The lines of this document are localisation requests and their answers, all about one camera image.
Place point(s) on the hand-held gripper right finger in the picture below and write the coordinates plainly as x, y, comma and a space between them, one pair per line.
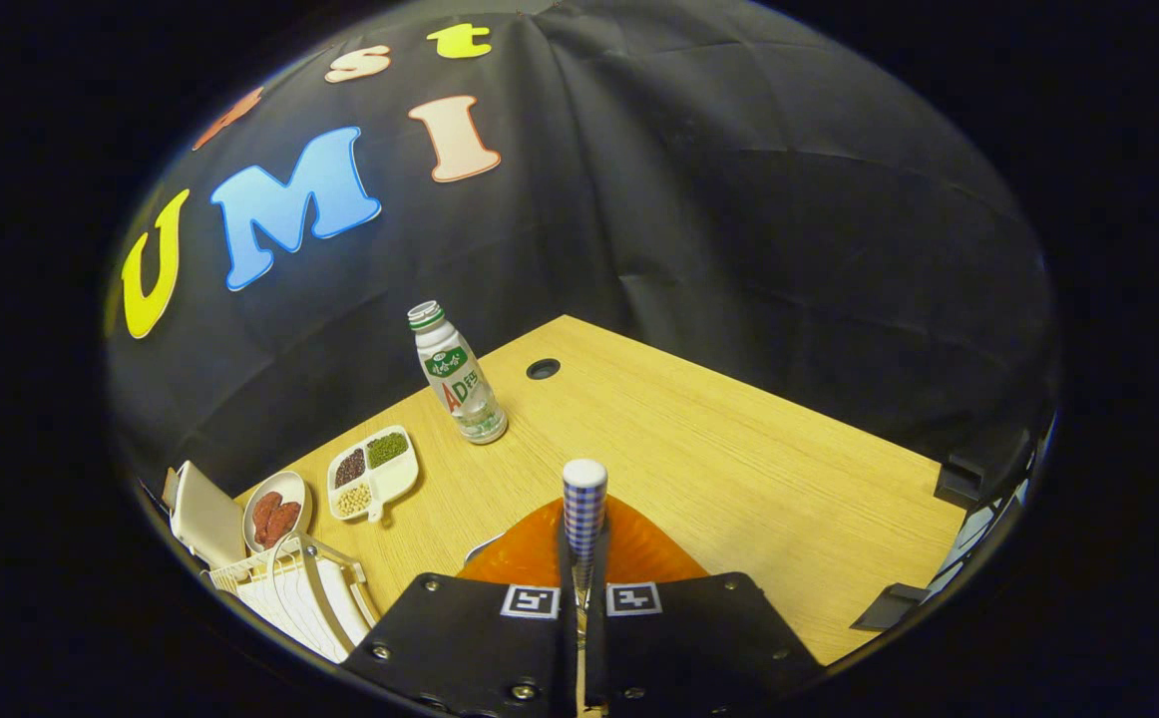
699, 638

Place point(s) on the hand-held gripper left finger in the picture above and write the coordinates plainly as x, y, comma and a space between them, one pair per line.
460, 638

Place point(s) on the white divided dish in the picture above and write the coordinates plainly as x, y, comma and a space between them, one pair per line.
395, 484

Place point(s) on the small grey round dish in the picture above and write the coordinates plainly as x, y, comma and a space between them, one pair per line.
285, 486

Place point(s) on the pale beans pile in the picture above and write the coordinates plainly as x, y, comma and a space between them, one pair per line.
354, 500

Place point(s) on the dark beans pile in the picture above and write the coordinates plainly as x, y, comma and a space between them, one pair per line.
350, 468

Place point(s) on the green beans pile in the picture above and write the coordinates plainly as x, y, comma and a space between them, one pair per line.
387, 449

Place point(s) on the red meat slice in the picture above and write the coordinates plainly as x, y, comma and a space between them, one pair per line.
282, 524
265, 512

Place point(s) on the white green drink bottle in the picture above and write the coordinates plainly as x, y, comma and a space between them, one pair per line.
458, 379

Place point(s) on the white toaster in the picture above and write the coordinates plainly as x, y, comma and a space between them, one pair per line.
205, 519

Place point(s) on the black backdrop cloth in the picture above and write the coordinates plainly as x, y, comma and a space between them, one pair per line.
739, 249

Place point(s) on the black table edge bracket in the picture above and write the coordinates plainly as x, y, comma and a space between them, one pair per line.
973, 474
889, 606

